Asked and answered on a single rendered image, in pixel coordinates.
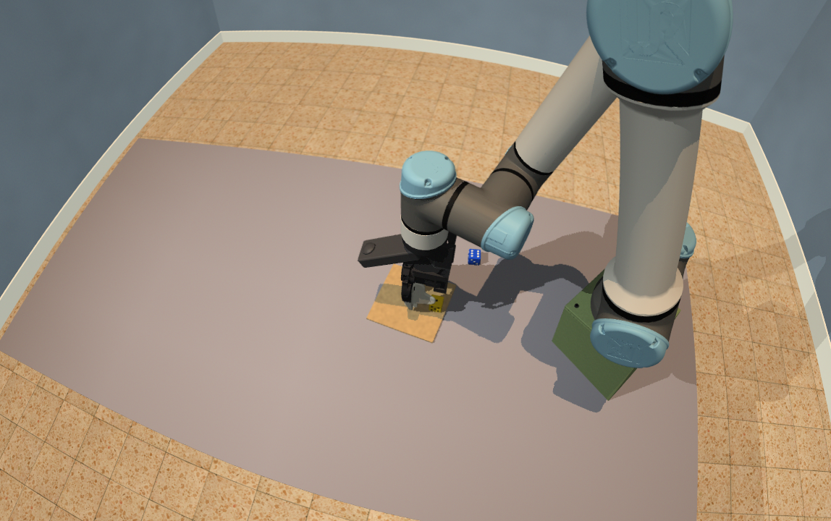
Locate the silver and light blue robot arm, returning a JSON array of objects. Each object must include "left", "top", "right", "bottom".
[{"left": 358, "top": 0, "right": 733, "bottom": 368}]

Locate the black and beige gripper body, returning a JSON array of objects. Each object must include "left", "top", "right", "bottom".
[{"left": 401, "top": 232, "right": 457, "bottom": 294}]

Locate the yellow die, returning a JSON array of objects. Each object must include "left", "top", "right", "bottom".
[{"left": 429, "top": 295, "right": 444, "bottom": 313}]

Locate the tan mat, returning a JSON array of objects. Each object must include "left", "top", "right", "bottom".
[{"left": 366, "top": 264, "right": 456, "bottom": 343}]

